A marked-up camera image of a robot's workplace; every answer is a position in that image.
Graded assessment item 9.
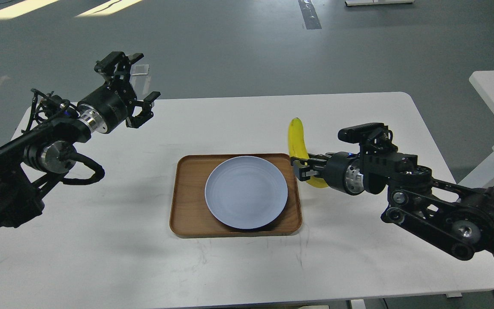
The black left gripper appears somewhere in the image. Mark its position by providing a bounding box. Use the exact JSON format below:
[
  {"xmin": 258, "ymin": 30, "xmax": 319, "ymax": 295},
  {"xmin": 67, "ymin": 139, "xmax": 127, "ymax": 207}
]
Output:
[{"xmin": 77, "ymin": 51, "xmax": 161, "ymax": 134}]

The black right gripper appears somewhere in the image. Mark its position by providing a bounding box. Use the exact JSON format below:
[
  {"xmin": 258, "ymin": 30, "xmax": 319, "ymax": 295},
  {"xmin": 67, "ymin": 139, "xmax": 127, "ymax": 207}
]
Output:
[{"xmin": 290, "ymin": 152, "xmax": 364, "ymax": 196}]

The yellow banana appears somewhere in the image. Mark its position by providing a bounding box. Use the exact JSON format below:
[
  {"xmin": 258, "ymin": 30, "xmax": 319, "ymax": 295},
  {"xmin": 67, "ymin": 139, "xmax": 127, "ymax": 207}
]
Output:
[{"xmin": 288, "ymin": 118, "xmax": 329, "ymax": 188}]

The light blue plate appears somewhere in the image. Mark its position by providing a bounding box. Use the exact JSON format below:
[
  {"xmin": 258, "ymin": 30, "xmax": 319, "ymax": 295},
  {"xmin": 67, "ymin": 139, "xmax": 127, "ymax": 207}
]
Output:
[{"xmin": 204, "ymin": 156, "xmax": 288, "ymax": 230}]

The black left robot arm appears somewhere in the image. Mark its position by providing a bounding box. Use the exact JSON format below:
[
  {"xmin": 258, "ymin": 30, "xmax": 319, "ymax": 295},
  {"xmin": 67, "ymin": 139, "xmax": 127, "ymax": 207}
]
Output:
[{"xmin": 0, "ymin": 51, "xmax": 161, "ymax": 227}]

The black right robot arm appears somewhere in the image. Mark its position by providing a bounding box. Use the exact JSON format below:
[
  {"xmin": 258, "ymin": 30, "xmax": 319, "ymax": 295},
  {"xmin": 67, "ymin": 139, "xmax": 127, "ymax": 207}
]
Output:
[{"xmin": 288, "ymin": 118, "xmax": 494, "ymax": 261}]

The white floor plate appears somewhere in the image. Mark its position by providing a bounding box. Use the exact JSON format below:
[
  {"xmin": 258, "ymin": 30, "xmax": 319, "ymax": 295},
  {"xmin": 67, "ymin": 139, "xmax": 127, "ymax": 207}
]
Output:
[{"xmin": 131, "ymin": 64, "xmax": 150, "ymax": 76}]

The brown wooden tray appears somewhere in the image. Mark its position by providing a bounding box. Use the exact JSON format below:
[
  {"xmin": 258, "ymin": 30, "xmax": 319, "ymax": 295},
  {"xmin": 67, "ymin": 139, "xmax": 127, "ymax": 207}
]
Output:
[{"xmin": 170, "ymin": 153, "xmax": 303, "ymax": 238}]

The white furniture base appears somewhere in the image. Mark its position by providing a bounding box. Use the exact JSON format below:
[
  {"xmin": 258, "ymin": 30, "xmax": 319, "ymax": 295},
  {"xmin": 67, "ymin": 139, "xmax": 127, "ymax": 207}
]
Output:
[{"xmin": 344, "ymin": 0, "xmax": 415, "ymax": 6}]

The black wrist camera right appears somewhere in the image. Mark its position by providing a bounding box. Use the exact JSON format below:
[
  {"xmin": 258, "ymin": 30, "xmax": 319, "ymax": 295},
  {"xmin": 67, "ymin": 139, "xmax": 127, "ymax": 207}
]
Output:
[{"xmin": 337, "ymin": 122, "xmax": 388, "ymax": 143}]

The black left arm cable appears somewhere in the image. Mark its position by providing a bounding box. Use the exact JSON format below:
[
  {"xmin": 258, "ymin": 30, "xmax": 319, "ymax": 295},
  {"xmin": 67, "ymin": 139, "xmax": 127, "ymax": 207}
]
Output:
[{"xmin": 60, "ymin": 152, "xmax": 105, "ymax": 186}]

